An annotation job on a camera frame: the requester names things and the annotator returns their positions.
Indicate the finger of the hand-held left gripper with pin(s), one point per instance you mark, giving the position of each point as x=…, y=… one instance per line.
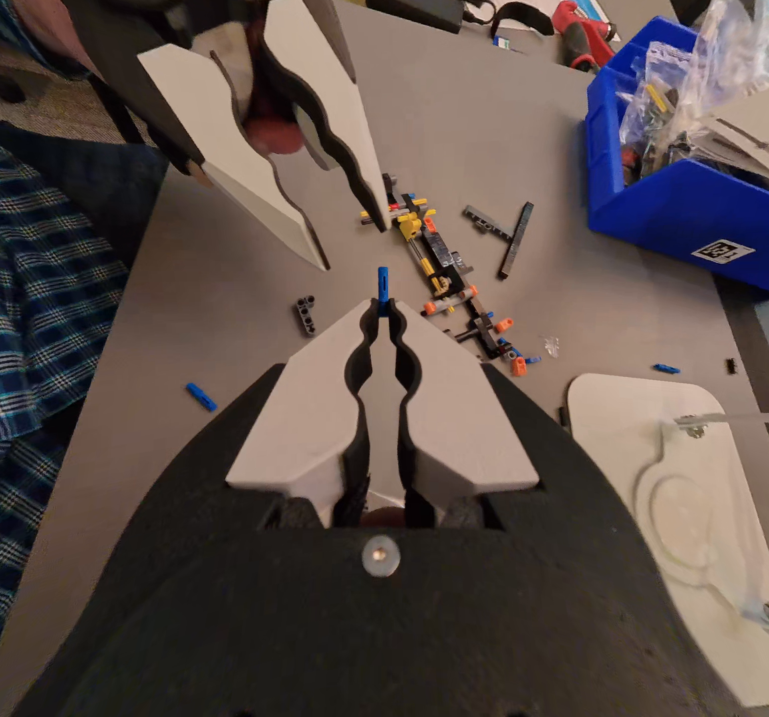
x=348, y=110
x=198, y=116

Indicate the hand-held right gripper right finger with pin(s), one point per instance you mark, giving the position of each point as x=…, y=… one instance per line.
x=468, y=429

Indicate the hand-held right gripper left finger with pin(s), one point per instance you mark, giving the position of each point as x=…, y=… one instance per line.
x=294, y=429

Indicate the dark grey L-shaped lego beam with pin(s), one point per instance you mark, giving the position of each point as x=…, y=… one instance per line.
x=306, y=314

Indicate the lego chassis assembly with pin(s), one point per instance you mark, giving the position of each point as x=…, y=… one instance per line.
x=441, y=248

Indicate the person's left forearm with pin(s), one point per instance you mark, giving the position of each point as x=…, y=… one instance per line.
x=12, y=26

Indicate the orange lego connector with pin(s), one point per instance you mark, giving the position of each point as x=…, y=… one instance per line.
x=503, y=325
x=518, y=367

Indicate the long black lego beam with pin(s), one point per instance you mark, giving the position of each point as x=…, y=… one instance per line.
x=516, y=239

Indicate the bags of lego parts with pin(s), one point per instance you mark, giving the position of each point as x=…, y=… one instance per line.
x=673, y=104

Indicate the person's left hand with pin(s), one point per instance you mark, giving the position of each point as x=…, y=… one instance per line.
x=48, y=14

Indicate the person's dark pants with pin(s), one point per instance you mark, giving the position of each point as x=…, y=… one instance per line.
x=90, y=170

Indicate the white book stand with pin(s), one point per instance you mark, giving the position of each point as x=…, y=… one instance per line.
x=631, y=429

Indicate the person's plaid shirt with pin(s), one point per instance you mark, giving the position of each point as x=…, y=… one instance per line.
x=48, y=278

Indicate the small red object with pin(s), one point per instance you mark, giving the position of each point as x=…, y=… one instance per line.
x=577, y=32

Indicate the blue storage bin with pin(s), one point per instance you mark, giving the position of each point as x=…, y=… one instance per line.
x=661, y=212

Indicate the instruction book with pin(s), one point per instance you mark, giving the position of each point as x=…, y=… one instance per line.
x=739, y=134

